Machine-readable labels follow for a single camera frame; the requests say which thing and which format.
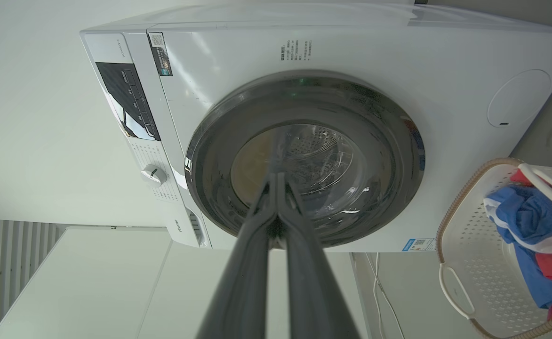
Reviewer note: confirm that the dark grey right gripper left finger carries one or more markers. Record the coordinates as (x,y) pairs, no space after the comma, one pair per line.
(247,263)

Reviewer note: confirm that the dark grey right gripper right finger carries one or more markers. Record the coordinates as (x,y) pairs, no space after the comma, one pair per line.
(308,273)

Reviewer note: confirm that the washer door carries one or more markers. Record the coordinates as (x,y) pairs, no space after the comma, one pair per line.
(360,122)

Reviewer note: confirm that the white front-load washing machine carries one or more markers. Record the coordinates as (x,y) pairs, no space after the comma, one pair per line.
(238,61)

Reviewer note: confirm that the white detergent drawer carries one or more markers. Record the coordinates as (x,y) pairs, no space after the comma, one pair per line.
(193,228)

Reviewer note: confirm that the blue white energy sticker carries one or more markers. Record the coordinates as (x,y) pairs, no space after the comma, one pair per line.
(419,245)

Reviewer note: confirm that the stainless steel washer drum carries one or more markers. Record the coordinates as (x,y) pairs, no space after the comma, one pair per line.
(323,150)

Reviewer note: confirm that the white washer control knob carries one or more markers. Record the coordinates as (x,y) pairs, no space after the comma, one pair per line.
(154,174)

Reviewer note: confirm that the white cabinet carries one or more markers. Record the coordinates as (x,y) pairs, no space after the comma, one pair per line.
(92,282)

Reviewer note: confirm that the white perforated laundry basket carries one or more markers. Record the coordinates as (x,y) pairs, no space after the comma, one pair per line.
(473,263)

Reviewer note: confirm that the black washer display panel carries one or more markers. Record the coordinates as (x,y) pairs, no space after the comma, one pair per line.
(127,99)

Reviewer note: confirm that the blue garment with white trim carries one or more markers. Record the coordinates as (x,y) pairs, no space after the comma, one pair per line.
(525,212)

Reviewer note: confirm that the black rectangular label sticker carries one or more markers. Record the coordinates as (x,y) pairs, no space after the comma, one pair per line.
(160,54)

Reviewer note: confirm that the white slatted panel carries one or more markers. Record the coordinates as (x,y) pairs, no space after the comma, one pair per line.
(7,263)

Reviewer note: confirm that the round white filter cover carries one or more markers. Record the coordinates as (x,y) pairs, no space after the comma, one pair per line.
(518,99)

